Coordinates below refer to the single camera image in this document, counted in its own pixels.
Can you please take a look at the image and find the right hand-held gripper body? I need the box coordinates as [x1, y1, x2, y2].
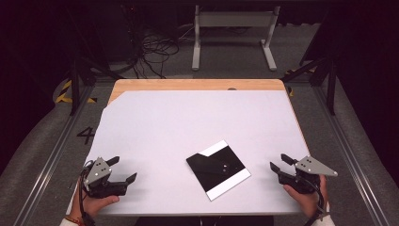
[277, 155, 339, 195]

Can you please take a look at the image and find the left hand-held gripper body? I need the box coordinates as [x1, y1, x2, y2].
[82, 156, 128, 199]

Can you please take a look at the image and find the person's right hand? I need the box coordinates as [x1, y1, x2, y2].
[282, 174, 330, 219]

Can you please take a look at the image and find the person's left hand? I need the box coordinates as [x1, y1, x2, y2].
[69, 178, 120, 221]

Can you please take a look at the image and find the yellow and black floor tape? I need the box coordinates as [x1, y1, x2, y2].
[55, 79, 98, 105]

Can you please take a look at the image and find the black metal stand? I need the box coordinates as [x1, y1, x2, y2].
[64, 46, 124, 117]
[280, 56, 339, 117]

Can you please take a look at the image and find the wooden table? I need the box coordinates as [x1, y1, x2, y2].
[107, 78, 311, 152]

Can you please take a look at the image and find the left hand-held gripper cable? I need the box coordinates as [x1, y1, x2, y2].
[77, 159, 97, 226]

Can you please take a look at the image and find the hand-held gripper cable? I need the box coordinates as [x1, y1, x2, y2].
[77, 159, 97, 226]
[299, 174, 331, 226]

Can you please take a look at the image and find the right hand-held gripper cable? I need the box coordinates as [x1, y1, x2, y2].
[299, 174, 331, 226]

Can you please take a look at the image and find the grey floor rail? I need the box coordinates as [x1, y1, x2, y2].
[312, 85, 391, 226]
[12, 84, 96, 226]

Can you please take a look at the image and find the tangle of black cables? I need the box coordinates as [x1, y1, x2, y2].
[123, 22, 182, 80]

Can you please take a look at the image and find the grey metal stand frame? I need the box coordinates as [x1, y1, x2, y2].
[191, 4, 281, 73]

